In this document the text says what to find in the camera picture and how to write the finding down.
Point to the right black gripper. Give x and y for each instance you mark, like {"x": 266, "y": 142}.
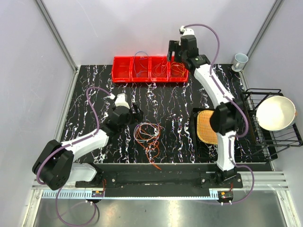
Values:
{"x": 173, "y": 47}

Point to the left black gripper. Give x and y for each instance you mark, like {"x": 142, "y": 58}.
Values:
{"x": 137, "y": 117}

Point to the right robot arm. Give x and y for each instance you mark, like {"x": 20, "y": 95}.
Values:
{"x": 227, "y": 112}

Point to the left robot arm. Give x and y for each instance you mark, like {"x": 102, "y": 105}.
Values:
{"x": 57, "y": 165}

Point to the white mug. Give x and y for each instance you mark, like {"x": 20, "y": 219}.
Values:
{"x": 239, "y": 62}

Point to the woven bamboo basket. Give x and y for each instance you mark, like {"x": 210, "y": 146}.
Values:
{"x": 203, "y": 127}

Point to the white bowl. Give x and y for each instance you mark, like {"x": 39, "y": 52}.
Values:
{"x": 276, "y": 113}

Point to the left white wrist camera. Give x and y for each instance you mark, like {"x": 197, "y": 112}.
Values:
{"x": 121, "y": 100}

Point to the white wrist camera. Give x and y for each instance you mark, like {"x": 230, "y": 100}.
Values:
{"x": 186, "y": 31}
{"x": 121, "y": 100}

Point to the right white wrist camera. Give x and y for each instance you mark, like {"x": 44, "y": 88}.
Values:
{"x": 186, "y": 31}

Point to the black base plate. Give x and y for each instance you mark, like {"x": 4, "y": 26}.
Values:
{"x": 168, "y": 180}

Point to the black wire dish rack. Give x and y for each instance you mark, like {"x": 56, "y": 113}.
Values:
{"x": 280, "y": 140}

